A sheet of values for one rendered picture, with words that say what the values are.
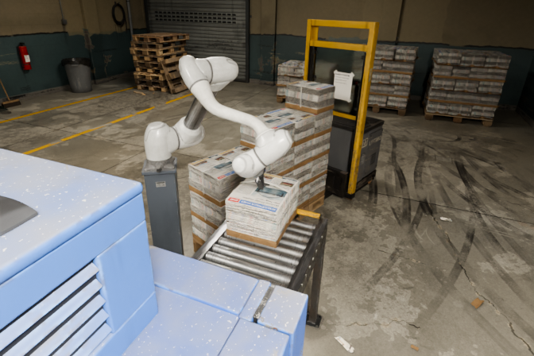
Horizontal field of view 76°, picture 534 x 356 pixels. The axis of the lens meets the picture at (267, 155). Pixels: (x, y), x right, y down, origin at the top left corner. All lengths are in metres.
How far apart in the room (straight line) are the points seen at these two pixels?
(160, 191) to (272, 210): 0.86
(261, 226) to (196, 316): 1.28
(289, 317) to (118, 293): 0.22
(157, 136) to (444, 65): 6.04
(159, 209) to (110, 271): 1.94
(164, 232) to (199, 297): 1.92
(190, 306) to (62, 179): 0.24
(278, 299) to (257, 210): 1.20
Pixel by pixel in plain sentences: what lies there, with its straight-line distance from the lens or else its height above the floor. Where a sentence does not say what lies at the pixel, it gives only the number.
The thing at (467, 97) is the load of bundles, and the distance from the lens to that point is 7.47.
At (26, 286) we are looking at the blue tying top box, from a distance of 0.35.
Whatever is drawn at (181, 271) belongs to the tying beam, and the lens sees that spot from 0.58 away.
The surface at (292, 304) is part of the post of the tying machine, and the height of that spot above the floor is 1.55.
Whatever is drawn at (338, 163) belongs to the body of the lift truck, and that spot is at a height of 0.33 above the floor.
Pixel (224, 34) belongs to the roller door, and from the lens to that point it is 10.12.
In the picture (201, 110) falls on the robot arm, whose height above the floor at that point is 1.38.
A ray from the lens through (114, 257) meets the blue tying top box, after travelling 0.41.
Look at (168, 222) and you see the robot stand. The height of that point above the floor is 0.61.
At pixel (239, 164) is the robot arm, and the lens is 1.47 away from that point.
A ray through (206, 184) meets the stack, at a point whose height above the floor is 0.73.
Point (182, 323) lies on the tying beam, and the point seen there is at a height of 1.54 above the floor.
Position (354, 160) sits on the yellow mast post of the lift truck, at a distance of 3.70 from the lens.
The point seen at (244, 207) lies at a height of 1.02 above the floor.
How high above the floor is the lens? 1.93
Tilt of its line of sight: 23 degrees down
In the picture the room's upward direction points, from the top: 2 degrees clockwise
